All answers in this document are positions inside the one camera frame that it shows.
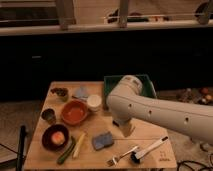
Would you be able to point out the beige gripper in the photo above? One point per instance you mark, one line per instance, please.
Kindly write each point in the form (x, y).
(127, 128)

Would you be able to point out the blue sponge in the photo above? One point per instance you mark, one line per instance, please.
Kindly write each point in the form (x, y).
(103, 140)

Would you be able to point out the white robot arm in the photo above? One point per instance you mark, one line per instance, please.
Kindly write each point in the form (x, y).
(131, 96)

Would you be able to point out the white cup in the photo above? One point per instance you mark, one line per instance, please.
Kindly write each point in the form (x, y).
(94, 102)

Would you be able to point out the cup with dark berries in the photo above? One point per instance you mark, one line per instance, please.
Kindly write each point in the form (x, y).
(62, 93)

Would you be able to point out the metal cup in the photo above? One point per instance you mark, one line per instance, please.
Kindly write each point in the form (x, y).
(49, 116)

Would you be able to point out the brown wooden block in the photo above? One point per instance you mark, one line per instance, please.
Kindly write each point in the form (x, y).
(115, 123)

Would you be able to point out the silver fork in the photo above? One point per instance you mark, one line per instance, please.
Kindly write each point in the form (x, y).
(114, 160)

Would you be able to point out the yellow vegetable stick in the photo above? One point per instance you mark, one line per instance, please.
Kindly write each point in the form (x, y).
(78, 145)

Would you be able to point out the green tray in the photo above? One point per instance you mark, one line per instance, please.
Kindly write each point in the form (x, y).
(148, 89)

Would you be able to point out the orange bowl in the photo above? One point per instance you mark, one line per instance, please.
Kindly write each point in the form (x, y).
(74, 112)

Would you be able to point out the green zucchini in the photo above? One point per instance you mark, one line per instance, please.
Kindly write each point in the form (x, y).
(67, 152)

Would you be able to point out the orange fruit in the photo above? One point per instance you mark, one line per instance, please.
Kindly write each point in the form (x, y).
(58, 138)

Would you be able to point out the dark bowl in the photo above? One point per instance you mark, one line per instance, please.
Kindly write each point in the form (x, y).
(47, 137)

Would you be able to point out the spice bottles cluster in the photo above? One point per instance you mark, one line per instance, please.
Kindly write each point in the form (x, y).
(202, 96)

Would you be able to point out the black pole stand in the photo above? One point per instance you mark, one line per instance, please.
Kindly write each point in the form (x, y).
(20, 155)

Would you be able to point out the white handled dish brush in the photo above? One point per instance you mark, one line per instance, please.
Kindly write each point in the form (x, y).
(137, 156)

